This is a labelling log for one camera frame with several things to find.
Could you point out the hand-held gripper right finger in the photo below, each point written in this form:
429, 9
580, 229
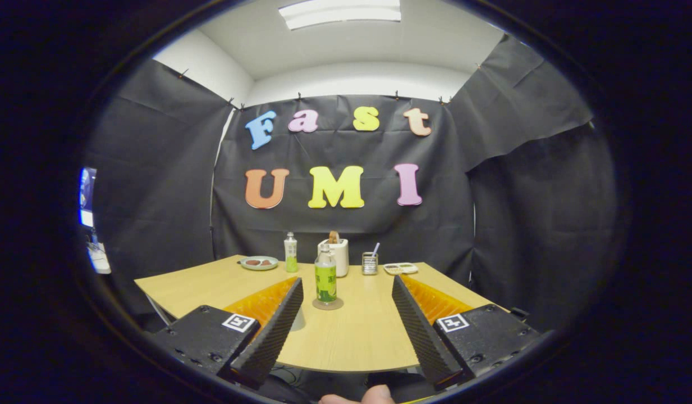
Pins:
421, 336

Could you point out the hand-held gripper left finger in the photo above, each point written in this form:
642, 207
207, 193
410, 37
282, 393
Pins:
273, 336

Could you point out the round brown coaster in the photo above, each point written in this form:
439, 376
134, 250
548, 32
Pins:
337, 306

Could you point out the green label juice bottle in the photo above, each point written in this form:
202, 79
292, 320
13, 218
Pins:
326, 283

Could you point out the slim green drink bottle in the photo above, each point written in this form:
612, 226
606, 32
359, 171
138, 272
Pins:
290, 255

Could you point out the wooden table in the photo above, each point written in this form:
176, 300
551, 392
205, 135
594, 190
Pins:
357, 336

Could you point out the divided food tray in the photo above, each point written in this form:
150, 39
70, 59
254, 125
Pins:
401, 268

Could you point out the green plate with food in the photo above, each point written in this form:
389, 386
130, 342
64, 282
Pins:
259, 263

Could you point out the cream toaster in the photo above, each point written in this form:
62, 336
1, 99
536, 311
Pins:
342, 258

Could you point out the brown toast slice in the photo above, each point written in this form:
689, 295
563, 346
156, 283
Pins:
334, 237

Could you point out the white object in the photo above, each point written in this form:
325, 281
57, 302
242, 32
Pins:
100, 259

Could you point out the ceiling light panel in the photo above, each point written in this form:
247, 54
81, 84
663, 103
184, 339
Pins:
340, 12

